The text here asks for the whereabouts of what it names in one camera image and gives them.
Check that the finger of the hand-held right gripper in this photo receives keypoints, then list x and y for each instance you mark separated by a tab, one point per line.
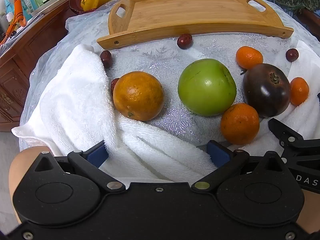
295	145

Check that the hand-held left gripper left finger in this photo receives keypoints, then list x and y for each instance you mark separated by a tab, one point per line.
97	154

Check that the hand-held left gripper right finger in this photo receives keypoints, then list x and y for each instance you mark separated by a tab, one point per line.
218	153

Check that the small mandarin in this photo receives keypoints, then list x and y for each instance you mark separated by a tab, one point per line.
299	91
240	123
249	57

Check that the dark purple tomato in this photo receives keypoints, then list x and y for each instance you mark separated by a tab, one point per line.
266	91

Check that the green apple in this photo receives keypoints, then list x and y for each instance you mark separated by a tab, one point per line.
207	87

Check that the large orange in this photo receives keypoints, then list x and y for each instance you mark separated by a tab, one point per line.
138	96

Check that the red jujube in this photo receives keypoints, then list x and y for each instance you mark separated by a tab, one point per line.
114	83
106	58
292	54
184	40

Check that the wooden serving tray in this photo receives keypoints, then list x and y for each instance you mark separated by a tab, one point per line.
195	15

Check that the white terry towel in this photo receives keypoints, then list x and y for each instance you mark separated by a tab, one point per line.
75	100

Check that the white waffle cloth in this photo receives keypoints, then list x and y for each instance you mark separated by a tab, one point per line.
307	62

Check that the carved wooden cabinet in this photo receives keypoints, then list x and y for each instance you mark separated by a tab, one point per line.
17	80

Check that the brown wooden furniture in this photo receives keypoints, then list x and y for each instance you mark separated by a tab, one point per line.
310	20

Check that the orange stick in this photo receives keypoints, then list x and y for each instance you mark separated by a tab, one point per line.
8	33

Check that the white plastic tray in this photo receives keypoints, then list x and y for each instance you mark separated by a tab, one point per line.
53	2

